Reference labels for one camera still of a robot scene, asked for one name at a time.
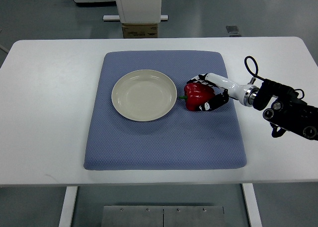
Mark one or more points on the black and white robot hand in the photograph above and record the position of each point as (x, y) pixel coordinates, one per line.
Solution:
(224, 89)

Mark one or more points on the red bell pepper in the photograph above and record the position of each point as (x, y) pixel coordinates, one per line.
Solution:
(196, 94)

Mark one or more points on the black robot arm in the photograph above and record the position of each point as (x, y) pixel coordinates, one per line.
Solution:
(282, 106)

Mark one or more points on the small grey floor plate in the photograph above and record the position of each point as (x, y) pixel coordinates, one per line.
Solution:
(233, 31)

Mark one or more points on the cream round plate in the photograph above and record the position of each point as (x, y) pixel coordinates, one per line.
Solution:
(144, 95)

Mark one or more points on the metal floor plate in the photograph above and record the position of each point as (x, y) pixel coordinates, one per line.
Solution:
(163, 216)

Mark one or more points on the blue textured mat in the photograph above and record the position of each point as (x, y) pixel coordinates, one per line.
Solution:
(179, 140)

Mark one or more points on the right white table leg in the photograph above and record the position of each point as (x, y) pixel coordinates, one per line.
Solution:
(251, 205)

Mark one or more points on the white table leg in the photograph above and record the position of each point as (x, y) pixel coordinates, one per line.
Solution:
(251, 205)
(68, 206)

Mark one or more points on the brown cardboard box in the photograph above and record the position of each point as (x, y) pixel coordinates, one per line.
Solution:
(134, 31)

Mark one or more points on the white machine column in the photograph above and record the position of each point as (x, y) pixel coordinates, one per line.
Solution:
(137, 12)

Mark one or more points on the left white table leg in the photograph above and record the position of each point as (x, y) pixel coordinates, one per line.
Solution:
(68, 206)

